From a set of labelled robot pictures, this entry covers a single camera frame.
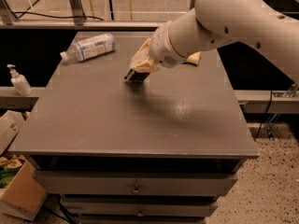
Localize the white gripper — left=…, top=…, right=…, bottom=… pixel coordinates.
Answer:
left=129, top=21, right=186, bottom=73

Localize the black rxbar chocolate bar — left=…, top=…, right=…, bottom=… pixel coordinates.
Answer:
left=124, top=69, right=150, bottom=83

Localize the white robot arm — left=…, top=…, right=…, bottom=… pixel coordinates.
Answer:
left=130, top=0, right=299, bottom=82

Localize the clear plastic bottle blue label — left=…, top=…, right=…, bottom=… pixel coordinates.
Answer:
left=60, top=33, right=116, bottom=62

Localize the white pump dispenser bottle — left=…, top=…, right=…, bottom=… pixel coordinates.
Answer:
left=7, top=64, right=33, bottom=96

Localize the yellow sponge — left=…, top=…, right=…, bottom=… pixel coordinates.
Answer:
left=185, top=51, right=201, bottom=66

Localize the grey drawer cabinet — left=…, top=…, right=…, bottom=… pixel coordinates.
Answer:
left=10, top=32, right=258, bottom=224

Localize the open cardboard box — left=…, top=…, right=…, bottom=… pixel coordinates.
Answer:
left=0, top=155, right=47, bottom=221

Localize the black cable on floor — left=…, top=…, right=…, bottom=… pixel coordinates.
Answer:
left=12, top=10, right=105, bottom=21

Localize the metal railing frame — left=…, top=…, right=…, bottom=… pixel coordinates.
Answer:
left=0, top=0, right=195, bottom=31

